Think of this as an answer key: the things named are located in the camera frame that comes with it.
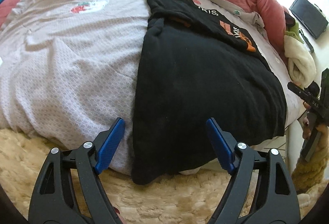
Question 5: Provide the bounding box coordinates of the black sweatshirt with orange trim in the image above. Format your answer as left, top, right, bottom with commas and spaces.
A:
131, 0, 287, 185

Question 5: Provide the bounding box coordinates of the cream fleece blanket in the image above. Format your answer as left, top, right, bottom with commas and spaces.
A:
284, 35, 317, 88

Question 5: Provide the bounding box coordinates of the beige fleece right sleeve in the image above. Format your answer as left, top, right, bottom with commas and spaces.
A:
291, 135, 328, 194

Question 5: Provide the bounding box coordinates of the green fleece garment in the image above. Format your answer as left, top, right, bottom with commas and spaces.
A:
284, 11, 304, 44

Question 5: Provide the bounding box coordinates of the beige fluffy rug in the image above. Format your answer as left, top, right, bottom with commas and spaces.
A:
0, 127, 322, 224

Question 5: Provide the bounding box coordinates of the pink strawberry print quilt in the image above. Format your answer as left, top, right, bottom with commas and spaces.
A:
1, 0, 290, 174

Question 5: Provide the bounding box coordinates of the pink pillow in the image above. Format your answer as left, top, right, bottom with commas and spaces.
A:
0, 0, 20, 25

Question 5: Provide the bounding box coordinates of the black wall television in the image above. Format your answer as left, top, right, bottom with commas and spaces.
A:
289, 0, 328, 39

